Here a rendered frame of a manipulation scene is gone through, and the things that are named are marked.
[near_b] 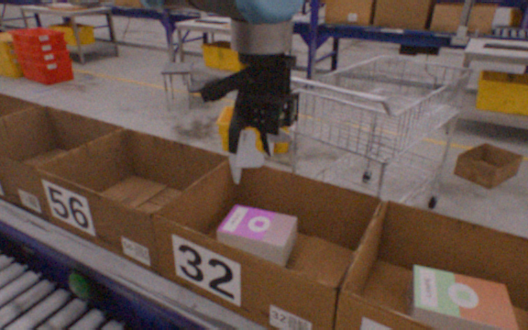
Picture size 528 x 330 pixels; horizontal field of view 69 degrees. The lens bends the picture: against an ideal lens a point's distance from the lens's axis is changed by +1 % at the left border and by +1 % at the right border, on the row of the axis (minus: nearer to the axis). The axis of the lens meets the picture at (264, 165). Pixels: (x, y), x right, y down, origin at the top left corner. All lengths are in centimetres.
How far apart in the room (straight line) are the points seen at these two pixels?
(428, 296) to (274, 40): 53
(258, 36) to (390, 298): 58
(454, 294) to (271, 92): 50
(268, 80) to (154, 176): 71
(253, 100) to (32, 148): 108
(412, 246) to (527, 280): 21
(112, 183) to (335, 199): 69
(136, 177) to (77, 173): 20
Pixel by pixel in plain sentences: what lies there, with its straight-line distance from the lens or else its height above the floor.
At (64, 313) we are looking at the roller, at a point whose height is 75.
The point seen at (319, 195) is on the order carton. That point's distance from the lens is 90.
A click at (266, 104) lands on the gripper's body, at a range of 57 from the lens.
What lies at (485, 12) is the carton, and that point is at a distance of 472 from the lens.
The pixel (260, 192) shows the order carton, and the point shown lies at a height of 97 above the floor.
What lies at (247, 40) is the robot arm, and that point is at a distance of 55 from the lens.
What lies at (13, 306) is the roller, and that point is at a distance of 117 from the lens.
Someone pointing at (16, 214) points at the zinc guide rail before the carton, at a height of 89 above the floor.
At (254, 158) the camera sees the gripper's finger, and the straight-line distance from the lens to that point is 59.
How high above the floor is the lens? 150
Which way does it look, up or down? 29 degrees down
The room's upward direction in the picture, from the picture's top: straight up
